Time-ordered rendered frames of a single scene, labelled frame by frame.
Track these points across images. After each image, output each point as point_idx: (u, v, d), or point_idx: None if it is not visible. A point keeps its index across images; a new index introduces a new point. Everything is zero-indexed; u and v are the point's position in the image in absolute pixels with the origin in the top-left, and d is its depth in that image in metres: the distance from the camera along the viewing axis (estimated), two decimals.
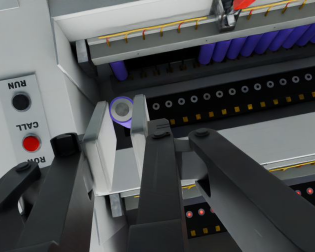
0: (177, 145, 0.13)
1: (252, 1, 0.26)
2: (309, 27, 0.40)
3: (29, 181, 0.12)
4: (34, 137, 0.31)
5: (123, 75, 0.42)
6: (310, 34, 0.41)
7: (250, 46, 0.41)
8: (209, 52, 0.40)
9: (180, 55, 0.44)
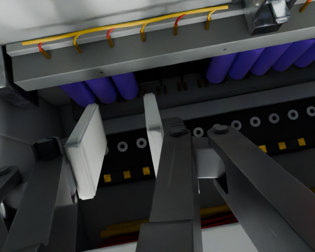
0: (195, 142, 0.13)
1: None
2: None
3: (10, 185, 0.12)
4: None
5: (86, 101, 0.27)
6: None
7: (292, 57, 0.25)
8: (226, 67, 0.24)
9: (177, 69, 0.28)
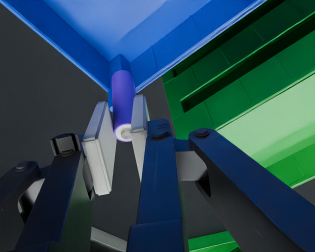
0: (177, 145, 0.13)
1: None
2: None
3: (29, 181, 0.12)
4: None
5: None
6: None
7: None
8: None
9: None
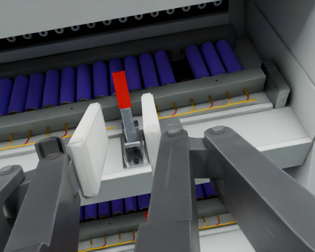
0: (192, 143, 0.13)
1: (116, 84, 0.29)
2: (23, 101, 0.37)
3: (13, 185, 0.12)
4: None
5: (223, 47, 0.38)
6: (18, 92, 0.37)
7: (85, 80, 0.37)
8: (131, 75, 0.37)
9: None
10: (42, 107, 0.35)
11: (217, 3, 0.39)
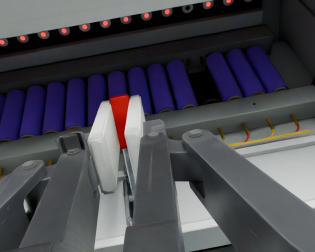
0: (171, 146, 0.13)
1: (117, 112, 0.20)
2: None
3: (35, 180, 0.12)
4: None
5: (257, 56, 0.29)
6: None
7: (76, 100, 0.28)
8: (138, 93, 0.28)
9: None
10: (19, 137, 0.27)
11: None
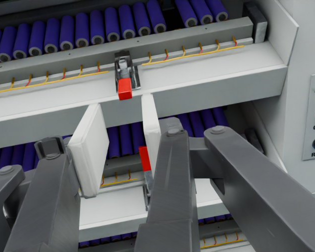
0: (192, 143, 0.13)
1: (119, 87, 0.28)
2: (26, 43, 0.40)
3: (13, 185, 0.12)
4: None
5: None
6: (22, 36, 0.40)
7: (82, 24, 0.41)
8: (125, 19, 0.40)
9: None
10: (44, 47, 0.39)
11: None
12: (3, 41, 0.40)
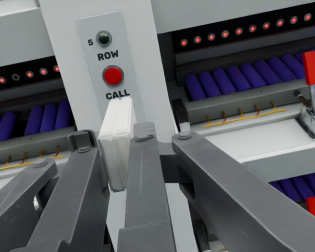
0: (161, 148, 0.13)
1: None
2: None
3: (45, 178, 0.12)
4: (109, 83, 0.28)
5: (59, 108, 0.43)
6: None
7: None
8: None
9: None
10: None
11: (57, 70, 0.44)
12: None
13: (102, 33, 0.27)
